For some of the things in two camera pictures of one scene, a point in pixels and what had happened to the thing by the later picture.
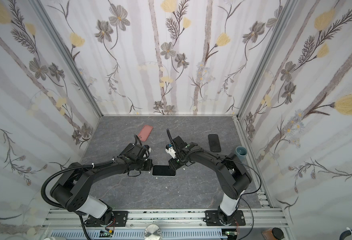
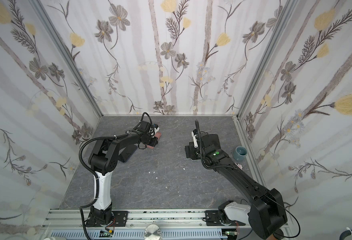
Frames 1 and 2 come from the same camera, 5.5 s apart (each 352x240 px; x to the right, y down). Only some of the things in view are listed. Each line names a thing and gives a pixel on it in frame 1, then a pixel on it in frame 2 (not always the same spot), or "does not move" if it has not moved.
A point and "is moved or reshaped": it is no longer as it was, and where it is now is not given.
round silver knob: [152, 232] does not move
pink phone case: [145, 132] is moved or reshaped
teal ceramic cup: [242, 153] does not move
